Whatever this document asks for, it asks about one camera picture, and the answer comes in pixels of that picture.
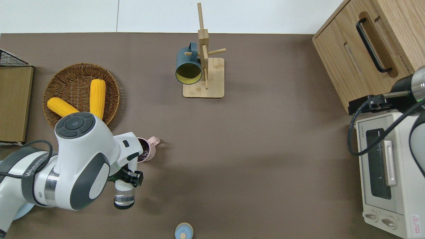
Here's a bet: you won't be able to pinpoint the pink mug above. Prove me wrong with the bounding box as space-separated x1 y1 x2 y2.
137 136 161 163

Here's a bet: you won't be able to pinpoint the black cabinet handle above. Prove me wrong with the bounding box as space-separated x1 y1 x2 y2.
356 18 393 73

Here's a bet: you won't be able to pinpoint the dark blue mug yellow inside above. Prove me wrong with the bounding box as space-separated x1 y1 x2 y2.
175 41 202 85

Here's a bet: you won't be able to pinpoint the light blue plate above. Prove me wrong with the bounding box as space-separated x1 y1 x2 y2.
13 202 35 221

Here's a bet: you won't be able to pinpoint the brown wicker basket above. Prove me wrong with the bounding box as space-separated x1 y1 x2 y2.
42 63 121 138

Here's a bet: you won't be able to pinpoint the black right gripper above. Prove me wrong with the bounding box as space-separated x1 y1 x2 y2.
348 75 416 115

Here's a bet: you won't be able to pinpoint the yellow corn cob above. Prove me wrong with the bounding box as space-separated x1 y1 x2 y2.
47 97 80 118
90 79 106 120

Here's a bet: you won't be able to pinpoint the wire grid shelf wooden boards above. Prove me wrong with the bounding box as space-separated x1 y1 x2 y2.
0 49 34 146

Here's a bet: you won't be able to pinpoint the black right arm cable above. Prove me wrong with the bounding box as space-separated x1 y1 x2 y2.
347 99 425 157

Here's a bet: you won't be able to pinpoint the light wooden cabinet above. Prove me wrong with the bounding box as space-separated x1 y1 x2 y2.
312 0 425 114

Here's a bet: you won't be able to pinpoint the white toaster oven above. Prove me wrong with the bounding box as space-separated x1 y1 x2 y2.
355 112 425 239

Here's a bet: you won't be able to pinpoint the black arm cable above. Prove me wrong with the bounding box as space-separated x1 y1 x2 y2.
0 139 54 180
347 99 425 157

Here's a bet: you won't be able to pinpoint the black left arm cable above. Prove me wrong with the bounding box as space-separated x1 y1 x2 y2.
0 139 54 180

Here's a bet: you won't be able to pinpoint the small blue bell wooden base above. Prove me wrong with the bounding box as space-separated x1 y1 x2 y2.
175 223 194 239

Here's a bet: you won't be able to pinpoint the brown table mat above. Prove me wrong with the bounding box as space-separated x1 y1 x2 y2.
0 33 400 239

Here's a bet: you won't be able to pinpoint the wooden mug rack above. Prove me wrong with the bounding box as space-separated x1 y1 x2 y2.
183 3 227 98

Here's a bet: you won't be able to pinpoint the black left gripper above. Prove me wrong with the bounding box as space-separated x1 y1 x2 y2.
108 165 144 188

